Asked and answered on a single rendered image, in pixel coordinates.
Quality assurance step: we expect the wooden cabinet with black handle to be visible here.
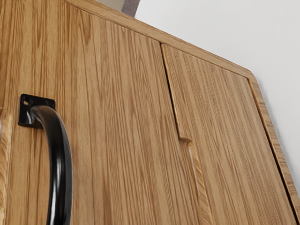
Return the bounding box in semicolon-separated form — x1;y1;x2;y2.
0;0;300;225

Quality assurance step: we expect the cream box with lid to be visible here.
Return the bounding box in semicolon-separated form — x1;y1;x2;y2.
95;0;141;18

